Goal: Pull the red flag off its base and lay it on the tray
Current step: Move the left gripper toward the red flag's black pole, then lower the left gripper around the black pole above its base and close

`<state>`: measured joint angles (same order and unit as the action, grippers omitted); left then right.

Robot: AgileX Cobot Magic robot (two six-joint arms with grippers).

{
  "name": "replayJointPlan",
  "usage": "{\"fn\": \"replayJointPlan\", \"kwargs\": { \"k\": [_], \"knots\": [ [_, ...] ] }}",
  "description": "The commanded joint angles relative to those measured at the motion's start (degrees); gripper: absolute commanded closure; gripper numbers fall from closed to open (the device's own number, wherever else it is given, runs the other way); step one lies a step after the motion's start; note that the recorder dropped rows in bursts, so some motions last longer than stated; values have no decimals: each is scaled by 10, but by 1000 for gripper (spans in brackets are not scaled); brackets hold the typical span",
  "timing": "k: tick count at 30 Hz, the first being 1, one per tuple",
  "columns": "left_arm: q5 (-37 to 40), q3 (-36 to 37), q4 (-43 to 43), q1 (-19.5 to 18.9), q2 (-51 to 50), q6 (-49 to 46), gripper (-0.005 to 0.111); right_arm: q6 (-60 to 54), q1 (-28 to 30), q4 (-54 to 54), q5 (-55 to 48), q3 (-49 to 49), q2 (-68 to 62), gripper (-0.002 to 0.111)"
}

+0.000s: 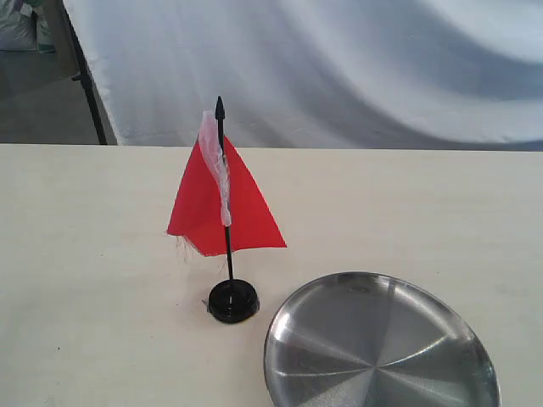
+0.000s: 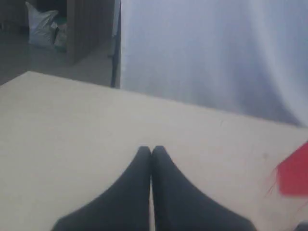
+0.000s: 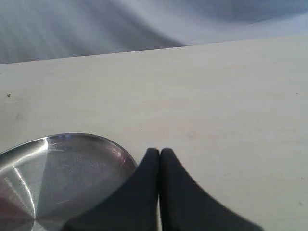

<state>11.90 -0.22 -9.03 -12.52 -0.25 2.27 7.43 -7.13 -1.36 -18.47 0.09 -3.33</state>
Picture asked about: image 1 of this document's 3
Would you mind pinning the white sack in background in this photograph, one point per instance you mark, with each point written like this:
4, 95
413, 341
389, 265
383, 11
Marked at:
24, 27

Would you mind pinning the white backdrop cloth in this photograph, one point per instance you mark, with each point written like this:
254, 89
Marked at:
319, 74

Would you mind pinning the red flag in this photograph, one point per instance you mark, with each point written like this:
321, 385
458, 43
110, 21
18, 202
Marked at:
219, 208

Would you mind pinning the black round flag base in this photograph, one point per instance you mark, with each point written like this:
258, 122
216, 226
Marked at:
233, 301

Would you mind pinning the round stainless steel plate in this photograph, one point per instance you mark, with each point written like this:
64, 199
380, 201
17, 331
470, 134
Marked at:
357, 338

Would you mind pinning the black backdrop stand pole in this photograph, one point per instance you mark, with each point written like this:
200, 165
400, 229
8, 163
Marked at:
84, 78

